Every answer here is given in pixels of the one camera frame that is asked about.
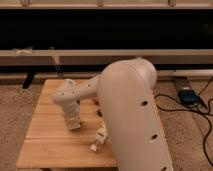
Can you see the small white toy figure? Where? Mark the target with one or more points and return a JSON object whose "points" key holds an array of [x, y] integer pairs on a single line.
{"points": [[100, 138]]}

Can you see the white sponge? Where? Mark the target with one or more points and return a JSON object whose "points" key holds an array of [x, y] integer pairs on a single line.
{"points": [[74, 126]]}

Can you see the black power adapter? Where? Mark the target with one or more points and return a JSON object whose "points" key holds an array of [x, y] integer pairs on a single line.
{"points": [[188, 96]]}

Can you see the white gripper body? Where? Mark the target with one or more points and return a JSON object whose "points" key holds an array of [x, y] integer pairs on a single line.
{"points": [[71, 112]]}

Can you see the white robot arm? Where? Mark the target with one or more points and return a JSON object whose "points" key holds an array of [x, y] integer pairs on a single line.
{"points": [[125, 92]]}

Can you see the white wooden rail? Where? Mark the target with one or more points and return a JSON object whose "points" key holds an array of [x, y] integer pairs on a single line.
{"points": [[18, 57]]}

